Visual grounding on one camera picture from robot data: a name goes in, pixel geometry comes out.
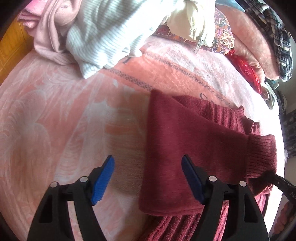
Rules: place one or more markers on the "white blue striped garment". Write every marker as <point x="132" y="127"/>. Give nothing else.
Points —
<point x="107" y="31"/>

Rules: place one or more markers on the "dark plaid garment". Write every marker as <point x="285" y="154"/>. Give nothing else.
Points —
<point x="267" y="21"/>

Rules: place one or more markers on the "pink fluffy folded blanket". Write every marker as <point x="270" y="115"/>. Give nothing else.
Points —
<point x="250" y="44"/>

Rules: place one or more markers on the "red gold patterned cloth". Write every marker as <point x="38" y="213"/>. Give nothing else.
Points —
<point x="245" y="70"/>

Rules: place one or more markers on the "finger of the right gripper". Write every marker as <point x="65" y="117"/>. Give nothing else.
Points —
<point x="288" y="189"/>

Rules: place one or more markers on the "beige white cloth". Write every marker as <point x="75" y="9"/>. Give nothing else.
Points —
<point x="268" y="98"/>

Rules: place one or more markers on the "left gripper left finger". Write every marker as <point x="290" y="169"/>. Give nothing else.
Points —
<point x="52" y="220"/>

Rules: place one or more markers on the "light pink garment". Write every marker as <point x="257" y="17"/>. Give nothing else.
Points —
<point x="48" y="22"/>

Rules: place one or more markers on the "cream zip jacket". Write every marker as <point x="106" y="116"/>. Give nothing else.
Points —
<point x="194" y="21"/>

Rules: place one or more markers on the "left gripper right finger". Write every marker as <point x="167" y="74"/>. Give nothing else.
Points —
<point x="244" y="219"/>

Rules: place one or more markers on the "dark red knit sweater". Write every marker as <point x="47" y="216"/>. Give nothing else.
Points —
<point x="222" y="141"/>

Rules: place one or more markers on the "pink floral bed blanket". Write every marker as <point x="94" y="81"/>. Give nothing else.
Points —
<point x="57" y="126"/>

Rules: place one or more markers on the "colourful paisley pillow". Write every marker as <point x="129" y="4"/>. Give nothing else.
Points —
<point x="223" y="41"/>

